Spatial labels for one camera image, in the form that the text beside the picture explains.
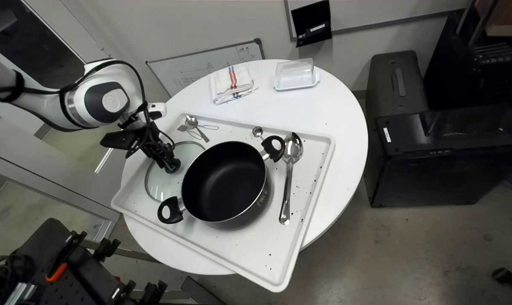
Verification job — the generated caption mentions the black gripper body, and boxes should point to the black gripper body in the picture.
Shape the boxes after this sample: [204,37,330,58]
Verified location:
[99,102,181,173]

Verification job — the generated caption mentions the glass lid with black knob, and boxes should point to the glass lid with black knob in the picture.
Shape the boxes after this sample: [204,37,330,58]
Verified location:
[143,141,204,202]

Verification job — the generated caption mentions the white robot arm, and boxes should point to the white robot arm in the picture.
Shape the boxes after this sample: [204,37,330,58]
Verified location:
[0,59,181,173]

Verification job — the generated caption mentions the black cooking pot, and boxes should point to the black cooking pot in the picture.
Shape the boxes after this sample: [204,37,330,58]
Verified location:
[157,136,284,224]

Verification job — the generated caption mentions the metal measuring spoons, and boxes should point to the metal measuring spoons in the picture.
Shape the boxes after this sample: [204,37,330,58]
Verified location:
[177,115,209,142]

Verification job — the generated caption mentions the small leaning whiteboard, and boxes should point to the small leaning whiteboard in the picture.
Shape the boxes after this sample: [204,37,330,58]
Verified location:
[147,39,264,95]

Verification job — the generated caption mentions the folded white striped towel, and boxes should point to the folded white striped towel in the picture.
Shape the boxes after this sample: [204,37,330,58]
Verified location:
[209,64,255,105]

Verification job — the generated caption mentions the large metal spoon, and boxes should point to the large metal spoon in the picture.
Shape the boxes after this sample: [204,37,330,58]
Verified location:
[277,132,303,224]

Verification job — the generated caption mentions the clear plastic container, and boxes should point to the clear plastic container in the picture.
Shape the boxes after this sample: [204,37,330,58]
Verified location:
[272,58,320,92]

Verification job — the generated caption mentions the white plastic tray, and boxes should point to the white plastic tray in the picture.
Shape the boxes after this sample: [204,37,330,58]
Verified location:
[111,117,333,291]

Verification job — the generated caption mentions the black marker tray holder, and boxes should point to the black marker tray holder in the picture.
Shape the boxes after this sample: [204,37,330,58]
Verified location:
[291,0,332,46]

